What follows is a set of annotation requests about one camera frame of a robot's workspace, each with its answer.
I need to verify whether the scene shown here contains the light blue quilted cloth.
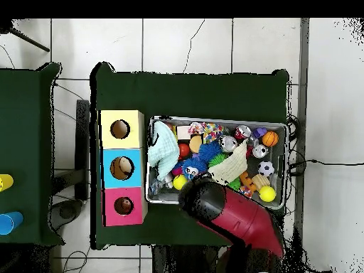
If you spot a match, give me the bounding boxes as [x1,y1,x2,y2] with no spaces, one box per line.
[147,120,181,182]

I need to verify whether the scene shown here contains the cream quilted cloth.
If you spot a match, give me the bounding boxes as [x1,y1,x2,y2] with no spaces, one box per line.
[208,140,249,186]

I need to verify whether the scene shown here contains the wooden box with three holes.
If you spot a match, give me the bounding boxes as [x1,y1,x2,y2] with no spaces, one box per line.
[97,109,149,228]

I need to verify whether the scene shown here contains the red rubber ball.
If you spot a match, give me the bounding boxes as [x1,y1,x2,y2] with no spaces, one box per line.
[178,142,191,159]

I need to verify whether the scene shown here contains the blue spiky ball with eyes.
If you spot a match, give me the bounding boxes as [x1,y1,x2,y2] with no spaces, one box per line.
[181,157,208,181]

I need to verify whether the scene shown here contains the blue spiky rubber ball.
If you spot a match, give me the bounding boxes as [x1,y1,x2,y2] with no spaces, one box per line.
[198,141,223,163]

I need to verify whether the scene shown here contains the colourful patterned cloth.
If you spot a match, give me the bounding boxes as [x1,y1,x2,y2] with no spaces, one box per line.
[188,122,225,144]

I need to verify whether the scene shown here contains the dark green table cloth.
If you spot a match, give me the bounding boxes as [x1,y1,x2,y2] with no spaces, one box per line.
[90,62,290,250]
[0,62,65,247]

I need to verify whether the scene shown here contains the red soda can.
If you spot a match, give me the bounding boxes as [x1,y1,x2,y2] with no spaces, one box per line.
[234,124,252,141]

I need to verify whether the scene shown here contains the black and white soccer ball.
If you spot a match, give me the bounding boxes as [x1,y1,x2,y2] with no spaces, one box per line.
[257,161,276,178]

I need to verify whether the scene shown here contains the orange toy basketball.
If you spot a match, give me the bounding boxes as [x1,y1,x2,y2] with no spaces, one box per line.
[261,130,279,147]

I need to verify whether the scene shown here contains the yellow ball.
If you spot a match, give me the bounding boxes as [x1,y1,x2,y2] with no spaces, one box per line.
[258,185,277,203]

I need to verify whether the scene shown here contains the black metal stand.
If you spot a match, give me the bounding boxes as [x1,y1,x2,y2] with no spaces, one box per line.
[50,99,90,201]

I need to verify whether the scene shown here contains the yellow cylinder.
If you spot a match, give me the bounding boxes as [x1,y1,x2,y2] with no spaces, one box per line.
[0,173,14,192]

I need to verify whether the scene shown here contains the blue cylinder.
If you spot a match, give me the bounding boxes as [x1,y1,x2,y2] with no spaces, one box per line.
[0,211,24,236]

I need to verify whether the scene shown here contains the black tripod leg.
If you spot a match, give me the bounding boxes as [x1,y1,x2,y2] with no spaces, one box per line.
[0,18,50,53]

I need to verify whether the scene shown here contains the silver wire mesh bin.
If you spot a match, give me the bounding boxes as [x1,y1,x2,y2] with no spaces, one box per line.
[146,114,290,210]

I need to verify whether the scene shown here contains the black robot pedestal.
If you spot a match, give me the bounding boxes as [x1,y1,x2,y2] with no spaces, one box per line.
[151,245,220,273]

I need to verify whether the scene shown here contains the black power cable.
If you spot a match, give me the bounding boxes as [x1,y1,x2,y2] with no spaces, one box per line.
[287,159,364,176]

